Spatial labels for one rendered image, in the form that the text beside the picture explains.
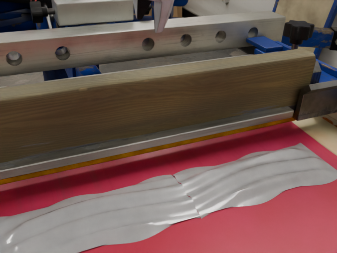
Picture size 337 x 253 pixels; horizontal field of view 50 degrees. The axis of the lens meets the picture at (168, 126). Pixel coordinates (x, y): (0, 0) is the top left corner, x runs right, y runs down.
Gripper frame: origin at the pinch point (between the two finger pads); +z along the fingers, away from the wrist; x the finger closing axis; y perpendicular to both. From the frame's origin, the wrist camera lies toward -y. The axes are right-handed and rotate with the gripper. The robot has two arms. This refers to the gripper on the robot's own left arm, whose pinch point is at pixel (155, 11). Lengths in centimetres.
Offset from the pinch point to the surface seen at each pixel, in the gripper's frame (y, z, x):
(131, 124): 3.6, 10.9, 2.1
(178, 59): -128, 116, -257
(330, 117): -25.2, 16.2, 2.6
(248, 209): -4.6, 16.5, 12.8
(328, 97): -22.4, 12.0, 3.6
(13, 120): 14.7, 8.0, 2.0
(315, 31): -66, 21, -42
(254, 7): -202, 73, -252
